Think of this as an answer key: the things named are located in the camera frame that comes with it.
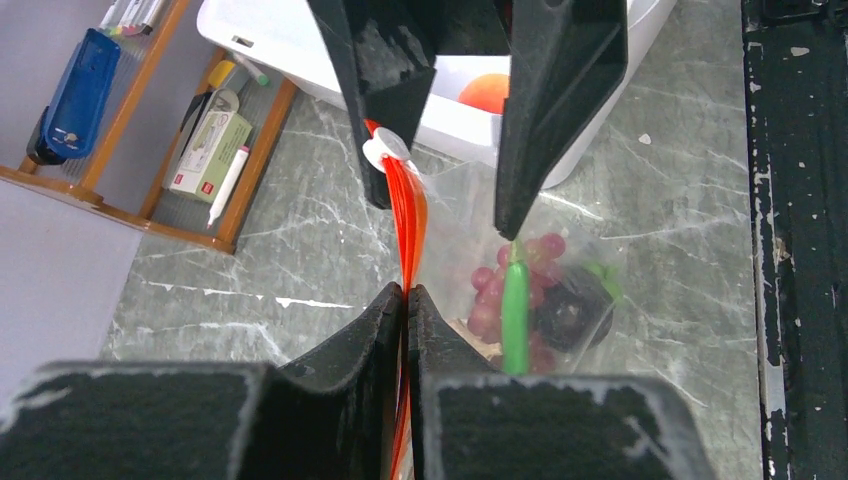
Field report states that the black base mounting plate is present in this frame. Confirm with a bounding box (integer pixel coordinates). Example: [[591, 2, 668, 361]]
[[741, 1, 847, 479]]

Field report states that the blue stapler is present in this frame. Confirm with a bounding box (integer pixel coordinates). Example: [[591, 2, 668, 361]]
[[27, 28, 121, 166]]

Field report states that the green bean pod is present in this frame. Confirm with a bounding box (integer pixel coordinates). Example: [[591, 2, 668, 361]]
[[501, 239, 531, 375]]

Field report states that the red grape bunch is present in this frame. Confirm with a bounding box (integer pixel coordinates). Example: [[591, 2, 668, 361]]
[[466, 232, 567, 374]]

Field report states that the green tipped white marker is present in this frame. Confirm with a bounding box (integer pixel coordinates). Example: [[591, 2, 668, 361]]
[[231, 52, 270, 86]]

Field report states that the large orange peach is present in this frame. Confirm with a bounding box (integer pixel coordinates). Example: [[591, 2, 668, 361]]
[[458, 73, 510, 115]]

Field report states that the white pen on shelf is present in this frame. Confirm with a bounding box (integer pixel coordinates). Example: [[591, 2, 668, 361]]
[[206, 145, 250, 229]]

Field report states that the coloured marker pen pack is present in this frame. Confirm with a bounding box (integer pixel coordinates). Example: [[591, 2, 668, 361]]
[[97, 0, 169, 37]]

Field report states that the brown longan twig bunch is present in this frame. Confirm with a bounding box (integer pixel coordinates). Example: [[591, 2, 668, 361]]
[[447, 319, 502, 360]]

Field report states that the yellow item lower shelf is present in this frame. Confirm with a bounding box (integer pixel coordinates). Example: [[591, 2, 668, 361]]
[[207, 60, 237, 89]]

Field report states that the clear zip top bag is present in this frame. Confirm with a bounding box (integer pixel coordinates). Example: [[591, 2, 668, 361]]
[[360, 119, 631, 480]]

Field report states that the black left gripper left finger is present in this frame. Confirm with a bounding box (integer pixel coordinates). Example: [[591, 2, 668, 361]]
[[1, 283, 403, 479]]

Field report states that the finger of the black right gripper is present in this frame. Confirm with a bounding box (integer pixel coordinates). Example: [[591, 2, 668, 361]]
[[493, 0, 628, 240], [308, 0, 436, 209]]

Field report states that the white red box lower shelf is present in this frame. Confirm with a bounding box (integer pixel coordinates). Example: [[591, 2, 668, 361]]
[[166, 111, 253, 204]]

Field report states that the dark purple mangosteen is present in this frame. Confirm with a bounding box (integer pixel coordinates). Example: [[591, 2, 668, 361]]
[[531, 261, 622, 353]]

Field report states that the white plastic bin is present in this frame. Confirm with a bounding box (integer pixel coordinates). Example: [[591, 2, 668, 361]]
[[197, 1, 672, 195]]

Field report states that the wooden shelf rack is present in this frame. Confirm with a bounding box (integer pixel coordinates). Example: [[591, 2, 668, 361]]
[[1, 1, 297, 254]]

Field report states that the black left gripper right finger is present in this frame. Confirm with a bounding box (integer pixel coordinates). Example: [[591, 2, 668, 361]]
[[408, 286, 715, 479]]

